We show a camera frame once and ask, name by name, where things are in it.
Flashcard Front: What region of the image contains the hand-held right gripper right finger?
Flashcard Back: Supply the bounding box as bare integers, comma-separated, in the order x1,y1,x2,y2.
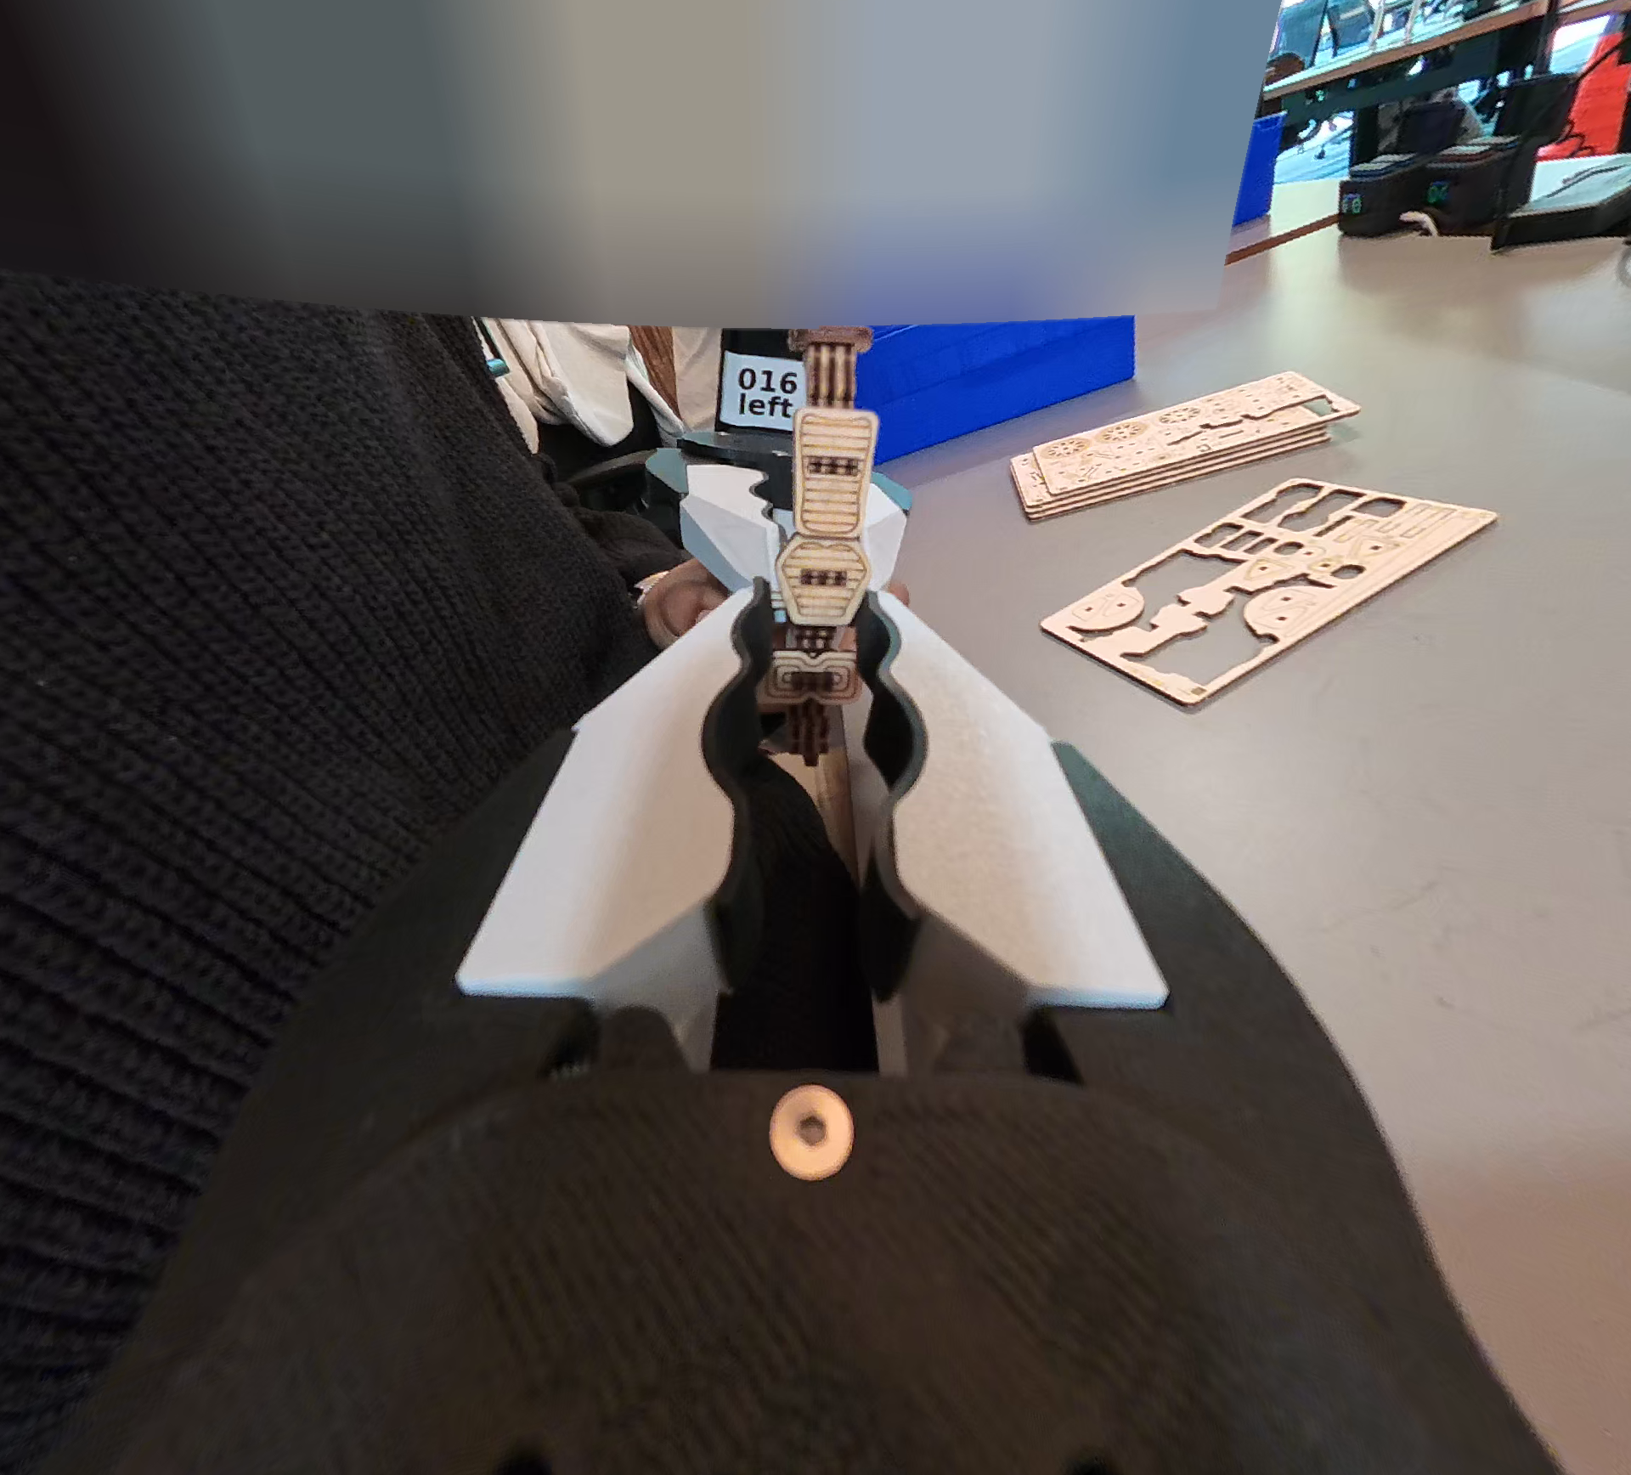
858,591,1173,1073

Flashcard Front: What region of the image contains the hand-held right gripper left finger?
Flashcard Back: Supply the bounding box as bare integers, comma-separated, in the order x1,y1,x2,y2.
453,589,770,1067

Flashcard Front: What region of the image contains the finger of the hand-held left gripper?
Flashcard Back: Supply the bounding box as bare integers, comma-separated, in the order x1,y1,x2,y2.
870,479,917,597
646,448,786,597

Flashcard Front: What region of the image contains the wooden puzzle model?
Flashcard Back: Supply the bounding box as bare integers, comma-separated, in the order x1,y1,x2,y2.
762,326,882,762

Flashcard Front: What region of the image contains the person's left forearm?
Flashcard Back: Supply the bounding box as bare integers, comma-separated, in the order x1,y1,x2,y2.
548,474,691,636

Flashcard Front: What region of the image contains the grey desk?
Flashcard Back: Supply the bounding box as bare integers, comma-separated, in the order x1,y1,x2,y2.
877,184,1631,1475

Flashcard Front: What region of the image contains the person's left hand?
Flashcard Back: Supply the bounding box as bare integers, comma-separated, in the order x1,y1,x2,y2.
633,556,740,651

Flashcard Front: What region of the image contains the black office chair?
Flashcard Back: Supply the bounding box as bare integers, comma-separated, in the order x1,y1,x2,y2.
541,443,664,512

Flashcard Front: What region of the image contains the white jacket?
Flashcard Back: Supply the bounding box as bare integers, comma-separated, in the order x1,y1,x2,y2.
484,321,646,448

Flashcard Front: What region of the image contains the blue plastic bin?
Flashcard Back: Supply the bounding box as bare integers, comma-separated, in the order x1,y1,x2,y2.
856,321,1140,458
1234,110,1289,228

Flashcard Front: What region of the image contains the stack of wooden puzzle sheets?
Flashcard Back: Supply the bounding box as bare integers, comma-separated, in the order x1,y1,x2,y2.
1010,365,1363,519

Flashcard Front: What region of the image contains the punched wooden puzzle sheet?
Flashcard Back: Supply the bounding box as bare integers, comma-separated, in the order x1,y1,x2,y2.
1042,479,1500,716

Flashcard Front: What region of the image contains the black battery charger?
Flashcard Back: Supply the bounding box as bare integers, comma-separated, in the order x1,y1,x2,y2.
1339,157,1437,234
1420,140,1525,222

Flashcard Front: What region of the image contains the background wooden table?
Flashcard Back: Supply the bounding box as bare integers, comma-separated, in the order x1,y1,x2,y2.
1263,0,1631,164

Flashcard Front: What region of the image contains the red bag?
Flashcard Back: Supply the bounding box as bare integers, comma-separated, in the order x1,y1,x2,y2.
1559,35,1631,157

